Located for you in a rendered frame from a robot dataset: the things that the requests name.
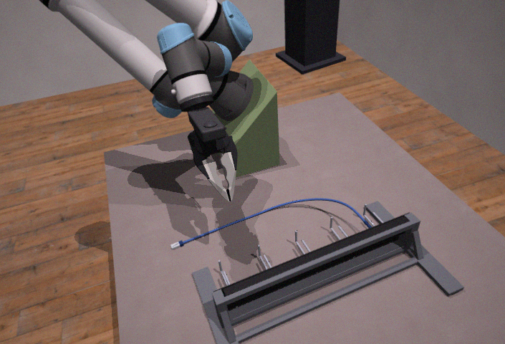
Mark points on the white network cable plug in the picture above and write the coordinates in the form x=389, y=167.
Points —
x=176, y=245

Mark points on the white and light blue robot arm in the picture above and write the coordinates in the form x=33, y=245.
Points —
x=206, y=33

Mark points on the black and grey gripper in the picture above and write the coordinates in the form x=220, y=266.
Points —
x=202, y=151

